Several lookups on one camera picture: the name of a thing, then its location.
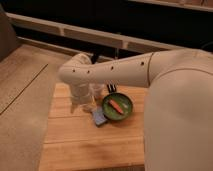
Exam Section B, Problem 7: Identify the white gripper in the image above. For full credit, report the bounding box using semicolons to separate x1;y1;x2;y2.
69;83;96;113

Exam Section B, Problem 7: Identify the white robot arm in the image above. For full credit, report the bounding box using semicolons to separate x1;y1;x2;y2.
59;49;213;171

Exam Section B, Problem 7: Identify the clear plastic cup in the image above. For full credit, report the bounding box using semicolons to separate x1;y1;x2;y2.
91;84;104;99

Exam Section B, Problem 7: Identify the orange carrot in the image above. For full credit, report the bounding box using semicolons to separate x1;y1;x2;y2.
109;100;123;114

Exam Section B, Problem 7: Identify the black striped utensil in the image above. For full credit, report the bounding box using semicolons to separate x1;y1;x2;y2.
107;84;117;93

